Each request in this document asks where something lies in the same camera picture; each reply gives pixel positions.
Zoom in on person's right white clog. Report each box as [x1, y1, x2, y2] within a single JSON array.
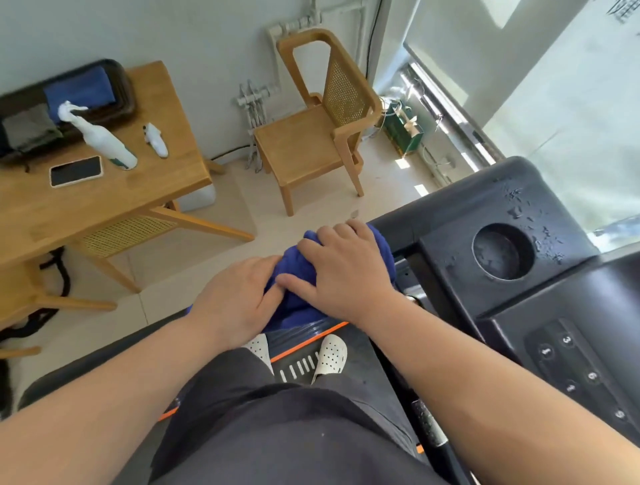
[[311, 334, 349, 386]]

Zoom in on white spray bottle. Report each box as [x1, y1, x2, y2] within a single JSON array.
[[57, 100, 139, 171]]

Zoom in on white pipe manifold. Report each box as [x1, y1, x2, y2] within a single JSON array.
[[232, 79, 281, 175]]

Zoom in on person's left hand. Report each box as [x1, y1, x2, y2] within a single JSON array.
[[185, 254, 285, 353]]

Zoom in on dark brown slatted tray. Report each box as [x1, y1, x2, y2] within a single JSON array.
[[0, 59, 137, 166]]

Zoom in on folded blue cloth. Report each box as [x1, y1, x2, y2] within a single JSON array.
[[42, 66, 117, 112]]

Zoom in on wooden table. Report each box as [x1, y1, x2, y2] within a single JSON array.
[[0, 61, 257, 294]]

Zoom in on person's white clog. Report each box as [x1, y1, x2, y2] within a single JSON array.
[[241, 333, 275, 376], [311, 334, 349, 386]]

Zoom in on black cable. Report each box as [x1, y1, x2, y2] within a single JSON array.
[[363, 0, 385, 81], [218, 143, 255, 163]]

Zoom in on person's left white clog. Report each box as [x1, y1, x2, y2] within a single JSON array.
[[241, 333, 275, 376]]

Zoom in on person's right hand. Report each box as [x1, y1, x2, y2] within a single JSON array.
[[275, 218, 401, 330]]

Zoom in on person's left forearm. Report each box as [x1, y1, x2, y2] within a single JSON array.
[[0, 314, 236, 485]]

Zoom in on green gift bag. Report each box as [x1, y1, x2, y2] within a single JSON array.
[[382, 99, 426, 157]]

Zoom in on small white handheld device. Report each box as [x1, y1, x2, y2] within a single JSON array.
[[143, 123, 170, 159]]

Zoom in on blue cleaning cloth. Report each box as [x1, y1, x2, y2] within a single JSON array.
[[185, 223, 399, 333]]

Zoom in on white wall heating pipes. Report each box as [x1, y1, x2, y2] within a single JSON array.
[[265, 0, 373, 91]]

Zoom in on folded grey cloth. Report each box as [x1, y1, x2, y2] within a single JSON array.
[[2, 103, 65, 153]]

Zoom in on wooden rattan chair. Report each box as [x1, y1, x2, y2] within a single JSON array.
[[0, 259, 119, 360], [252, 28, 383, 217]]

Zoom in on metal window track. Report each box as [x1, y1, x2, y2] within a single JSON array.
[[399, 59, 506, 169]]

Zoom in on person's right forearm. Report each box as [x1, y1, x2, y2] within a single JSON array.
[[352, 292, 640, 485]]

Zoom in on person's black shorts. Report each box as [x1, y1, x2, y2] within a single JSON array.
[[149, 347, 449, 485]]

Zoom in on black bag straps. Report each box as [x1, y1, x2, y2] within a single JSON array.
[[0, 245, 72, 343]]

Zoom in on black treadmill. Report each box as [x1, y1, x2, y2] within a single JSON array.
[[17, 155, 640, 485]]

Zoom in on smartphone with white case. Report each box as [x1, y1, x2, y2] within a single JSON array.
[[49, 155, 104, 189]]

